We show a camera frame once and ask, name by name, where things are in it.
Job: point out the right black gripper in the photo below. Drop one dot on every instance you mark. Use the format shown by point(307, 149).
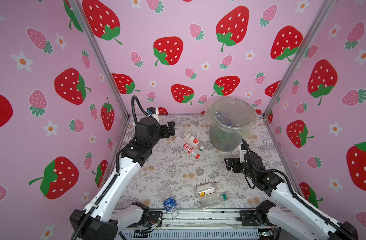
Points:
point(236, 161)

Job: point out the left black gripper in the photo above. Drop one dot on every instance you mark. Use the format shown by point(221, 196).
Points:
point(169, 129)

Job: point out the white bottle with red cap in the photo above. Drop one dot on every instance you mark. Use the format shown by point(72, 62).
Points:
point(186, 147)

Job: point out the Pocari bottle blue label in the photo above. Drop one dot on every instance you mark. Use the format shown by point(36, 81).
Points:
point(169, 202)

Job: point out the clear bottle purple red label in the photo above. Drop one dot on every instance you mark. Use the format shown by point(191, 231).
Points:
point(225, 120)

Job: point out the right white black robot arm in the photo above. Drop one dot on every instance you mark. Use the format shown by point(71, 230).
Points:
point(288, 210)

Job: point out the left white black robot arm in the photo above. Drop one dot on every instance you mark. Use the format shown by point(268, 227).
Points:
point(95, 221)

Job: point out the grey mesh waste bin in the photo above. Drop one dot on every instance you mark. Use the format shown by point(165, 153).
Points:
point(222, 140)

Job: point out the translucent yellow bin liner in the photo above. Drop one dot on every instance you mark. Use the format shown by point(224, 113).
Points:
point(238, 111)

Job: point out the bottle with red white label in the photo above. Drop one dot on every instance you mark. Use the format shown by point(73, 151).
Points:
point(193, 141)

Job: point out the clear bottle beige label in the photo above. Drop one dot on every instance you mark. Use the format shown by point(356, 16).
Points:
point(206, 189)

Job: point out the clear bottle with green ring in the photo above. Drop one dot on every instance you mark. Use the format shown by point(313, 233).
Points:
point(214, 199)

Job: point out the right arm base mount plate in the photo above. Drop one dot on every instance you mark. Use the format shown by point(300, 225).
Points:
point(250, 219)

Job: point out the aluminium front rail frame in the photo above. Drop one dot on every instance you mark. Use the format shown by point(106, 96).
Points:
point(217, 224)

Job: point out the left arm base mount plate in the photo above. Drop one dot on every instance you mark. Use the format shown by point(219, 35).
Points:
point(153, 217)

